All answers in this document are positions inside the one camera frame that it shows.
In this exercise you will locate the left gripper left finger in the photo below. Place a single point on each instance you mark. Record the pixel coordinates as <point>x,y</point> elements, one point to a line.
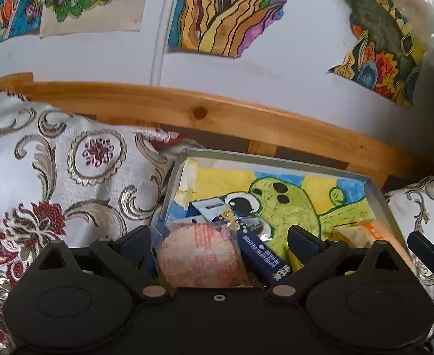
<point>130,261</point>

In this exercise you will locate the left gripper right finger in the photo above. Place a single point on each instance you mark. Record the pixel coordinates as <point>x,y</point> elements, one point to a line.
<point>320,260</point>

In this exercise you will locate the dark blue calcium packet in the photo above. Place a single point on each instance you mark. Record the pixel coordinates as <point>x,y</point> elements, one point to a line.
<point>251,236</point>

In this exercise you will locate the orange cream bread package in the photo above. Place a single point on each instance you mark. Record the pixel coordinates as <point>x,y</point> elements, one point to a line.
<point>376,231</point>

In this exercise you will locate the pink round biscuit pack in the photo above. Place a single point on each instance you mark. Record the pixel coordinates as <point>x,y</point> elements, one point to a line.
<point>202,255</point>

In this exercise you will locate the green cartoon drawing sheet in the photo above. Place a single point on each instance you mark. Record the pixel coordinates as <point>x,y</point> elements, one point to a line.
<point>280,197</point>

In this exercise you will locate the grey cardboard tray box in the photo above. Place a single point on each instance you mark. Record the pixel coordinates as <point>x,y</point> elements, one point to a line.
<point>351,234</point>

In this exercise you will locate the floral satin bedspread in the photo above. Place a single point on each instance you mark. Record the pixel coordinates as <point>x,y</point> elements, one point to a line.
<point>67,181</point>

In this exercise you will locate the green flower poster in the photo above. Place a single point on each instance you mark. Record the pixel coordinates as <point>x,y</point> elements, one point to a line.
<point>387,55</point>

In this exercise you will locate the swirly orange purple poster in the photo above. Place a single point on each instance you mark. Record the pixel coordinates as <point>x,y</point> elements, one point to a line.
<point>222,27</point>

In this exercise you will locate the blond child poster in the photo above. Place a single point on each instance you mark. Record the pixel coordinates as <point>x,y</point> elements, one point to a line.
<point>67,17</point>

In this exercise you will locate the mermaid girl poster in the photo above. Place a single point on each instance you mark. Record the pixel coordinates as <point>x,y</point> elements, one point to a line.
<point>19,17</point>

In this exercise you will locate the wooden bed frame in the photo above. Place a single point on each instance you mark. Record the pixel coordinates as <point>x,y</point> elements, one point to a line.
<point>228,124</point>

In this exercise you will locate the white wall pipe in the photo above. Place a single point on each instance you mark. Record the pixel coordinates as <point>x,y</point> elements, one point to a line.
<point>160,44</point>

